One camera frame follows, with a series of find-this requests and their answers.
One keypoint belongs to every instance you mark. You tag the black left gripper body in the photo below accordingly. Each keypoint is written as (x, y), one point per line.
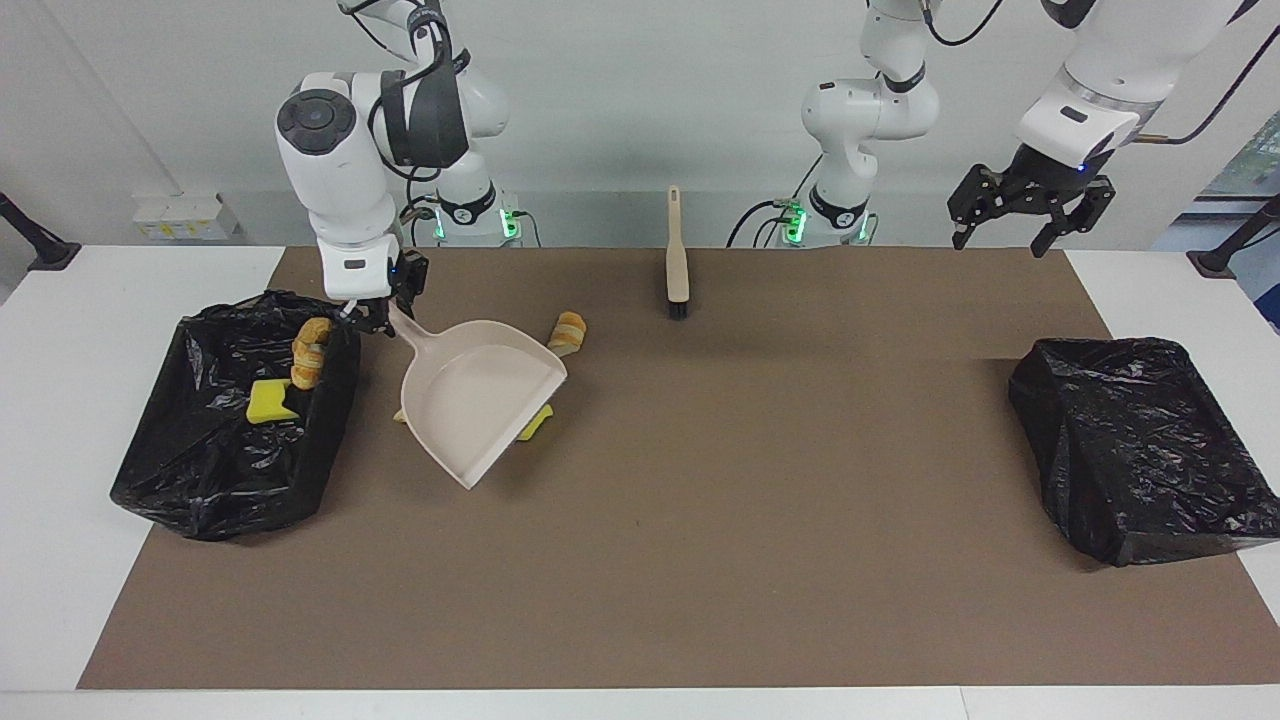
(1050, 170)

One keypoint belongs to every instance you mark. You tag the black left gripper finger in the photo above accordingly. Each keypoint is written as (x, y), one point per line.
(1090, 205)
(980, 192)

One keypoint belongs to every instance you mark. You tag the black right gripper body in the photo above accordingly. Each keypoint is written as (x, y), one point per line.
(413, 278)

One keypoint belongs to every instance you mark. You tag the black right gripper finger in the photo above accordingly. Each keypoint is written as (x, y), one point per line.
(385, 316)
(356, 317)

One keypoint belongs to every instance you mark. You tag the striped croissant bread piece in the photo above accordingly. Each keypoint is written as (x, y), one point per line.
(315, 335)
(567, 333)

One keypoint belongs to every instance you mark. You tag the brown bread roll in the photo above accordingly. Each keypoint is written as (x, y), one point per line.
(303, 375)

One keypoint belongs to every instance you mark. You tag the large notched yellow sponge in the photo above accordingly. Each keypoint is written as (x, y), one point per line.
(268, 403)

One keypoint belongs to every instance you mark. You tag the beige plastic dustpan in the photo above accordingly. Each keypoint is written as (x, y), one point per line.
(480, 400)

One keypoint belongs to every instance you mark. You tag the small notched yellow sponge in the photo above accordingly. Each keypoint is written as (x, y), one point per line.
(540, 425)

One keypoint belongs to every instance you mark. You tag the beige hand brush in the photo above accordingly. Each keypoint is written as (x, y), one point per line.
(677, 270)

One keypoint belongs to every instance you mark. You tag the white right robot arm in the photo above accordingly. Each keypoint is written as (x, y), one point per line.
(340, 170)

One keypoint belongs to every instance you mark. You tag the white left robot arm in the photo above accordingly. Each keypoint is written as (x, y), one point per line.
(870, 110)

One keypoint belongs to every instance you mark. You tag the black trash bag bin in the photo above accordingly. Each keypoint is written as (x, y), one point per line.
(1130, 450)
(200, 470)

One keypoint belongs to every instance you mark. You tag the black clamp stand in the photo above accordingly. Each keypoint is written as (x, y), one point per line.
(45, 250)
(1215, 262)

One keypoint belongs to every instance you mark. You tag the brown table mat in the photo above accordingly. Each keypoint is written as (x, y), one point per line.
(640, 620)

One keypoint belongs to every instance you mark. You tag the window with blue frame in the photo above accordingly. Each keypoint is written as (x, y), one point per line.
(1255, 165)

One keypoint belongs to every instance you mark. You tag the white wall socket box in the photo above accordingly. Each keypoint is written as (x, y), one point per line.
(185, 215)

